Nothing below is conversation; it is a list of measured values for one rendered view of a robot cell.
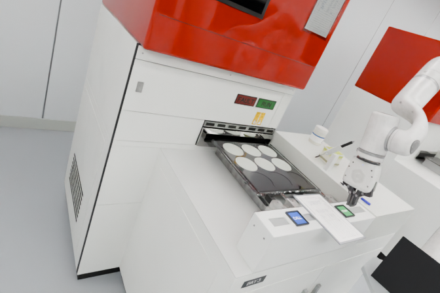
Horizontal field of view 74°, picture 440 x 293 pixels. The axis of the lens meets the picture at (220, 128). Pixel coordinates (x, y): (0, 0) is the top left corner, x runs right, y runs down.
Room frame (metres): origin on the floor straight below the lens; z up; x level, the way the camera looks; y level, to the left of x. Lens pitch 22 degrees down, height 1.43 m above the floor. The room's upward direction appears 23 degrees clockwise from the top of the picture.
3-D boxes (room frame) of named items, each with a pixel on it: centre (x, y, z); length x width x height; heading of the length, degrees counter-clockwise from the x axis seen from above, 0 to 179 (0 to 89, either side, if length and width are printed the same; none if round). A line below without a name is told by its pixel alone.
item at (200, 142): (1.32, -0.10, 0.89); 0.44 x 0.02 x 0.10; 129
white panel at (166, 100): (1.22, 0.05, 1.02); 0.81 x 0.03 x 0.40; 129
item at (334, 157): (1.23, -0.50, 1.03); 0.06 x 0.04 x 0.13; 39
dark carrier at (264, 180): (1.17, -0.24, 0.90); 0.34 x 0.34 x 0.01; 39
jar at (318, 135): (1.53, -0.51, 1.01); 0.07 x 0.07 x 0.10
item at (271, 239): (0.84, -0.42, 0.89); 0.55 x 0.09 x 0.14; 129
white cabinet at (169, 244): (1.13, -0.37, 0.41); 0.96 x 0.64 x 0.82; 129
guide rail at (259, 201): (1.04, -0.19, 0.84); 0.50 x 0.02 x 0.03; 39
